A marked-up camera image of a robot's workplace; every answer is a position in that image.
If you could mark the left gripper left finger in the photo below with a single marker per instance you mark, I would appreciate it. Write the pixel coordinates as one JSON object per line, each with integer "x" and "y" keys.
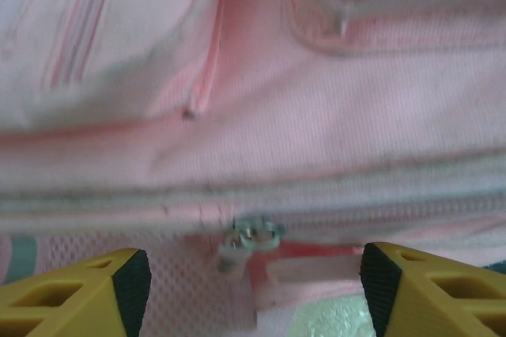
{"x": 59, "y": 305}

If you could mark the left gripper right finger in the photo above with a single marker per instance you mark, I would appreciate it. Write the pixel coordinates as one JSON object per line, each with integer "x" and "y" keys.
{"x": 442, "y": 305}

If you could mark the pink student backpack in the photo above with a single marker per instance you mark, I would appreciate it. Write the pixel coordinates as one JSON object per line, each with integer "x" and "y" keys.
{"x": 276, "y": 135}

